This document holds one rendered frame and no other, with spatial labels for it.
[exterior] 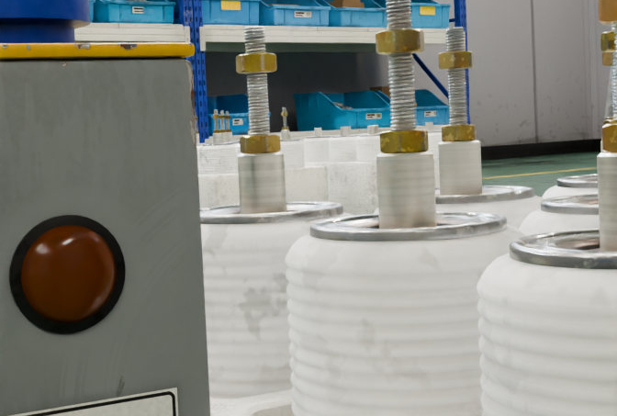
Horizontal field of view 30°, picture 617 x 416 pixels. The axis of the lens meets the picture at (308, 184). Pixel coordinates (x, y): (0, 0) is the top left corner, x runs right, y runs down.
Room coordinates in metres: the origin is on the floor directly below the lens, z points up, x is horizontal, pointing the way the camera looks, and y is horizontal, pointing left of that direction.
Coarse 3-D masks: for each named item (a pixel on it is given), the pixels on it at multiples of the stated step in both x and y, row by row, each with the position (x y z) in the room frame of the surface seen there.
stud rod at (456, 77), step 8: (448, 32) 0.60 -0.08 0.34; (456, 32) 0.60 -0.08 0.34; (448, 40) 0.60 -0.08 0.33; (456, 40) 0.60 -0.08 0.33; (448, 48) 0.60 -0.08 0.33; (456, 48) 0.60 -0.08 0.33; (464, 48) 0.60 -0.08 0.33; (448, 72) 0.60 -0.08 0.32; (456, 72) 0.60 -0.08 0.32; (464, 72) 0.60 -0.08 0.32; (448, 80) 0.60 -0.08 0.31; (456, 80) 0.60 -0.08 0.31; (464, 80) 0.60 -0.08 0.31; (448, 88) 0.60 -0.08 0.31; (456, 88) 0.60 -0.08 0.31; (464, 88) 0.60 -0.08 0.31; (448, 96) 0.60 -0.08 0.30; (456, 96) 0.60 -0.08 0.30; (464, 96) 0.60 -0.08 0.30; (456, 104) 0.60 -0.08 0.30; (464, 104) 0.60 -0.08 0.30; (456, 112) 0.60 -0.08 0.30; (464, 112) 0.60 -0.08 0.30; (456, 120) 0.60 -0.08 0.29; (464, 120) 0.60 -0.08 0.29
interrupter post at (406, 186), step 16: (384, 160) 0.44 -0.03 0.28; (400, 160) 0.43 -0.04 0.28; (416, 160) 0.43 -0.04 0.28; (432, 160) 0.44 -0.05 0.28; (384, 176) 0.44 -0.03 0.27; (400, 176) 0.43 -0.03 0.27; (416, 176) 0.43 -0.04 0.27; (432, 176) 0.44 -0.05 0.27; (384, 192) 0.44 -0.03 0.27; (400, 192) 0.43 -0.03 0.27; (416, 192) 0.43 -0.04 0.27; (432, 192) 0.44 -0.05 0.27; (384, 208) 0.44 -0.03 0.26; (400, 208) 0.43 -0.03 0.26; (416, 208) 0.43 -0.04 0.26; (432, 208) 0.44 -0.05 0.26; (384, 224) 0.44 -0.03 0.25; (400, 224) 0.43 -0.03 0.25; (416, 224) 0.43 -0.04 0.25; (432, 224) 0.44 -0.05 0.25
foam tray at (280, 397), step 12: (252, 396) 0.48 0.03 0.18; (264, 396) 0.48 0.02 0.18; (276, 396) 0.48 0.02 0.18; (288, 396) 0.48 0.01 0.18; (216, 408) 0.46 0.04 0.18; (228, 408) 0.46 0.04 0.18; (240, 408) 0.46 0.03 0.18; (252, 408) 0.46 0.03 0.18; (264, 408) 0.47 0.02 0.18; (276, 408) 0.47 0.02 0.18; (288, 408) 0.47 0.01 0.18
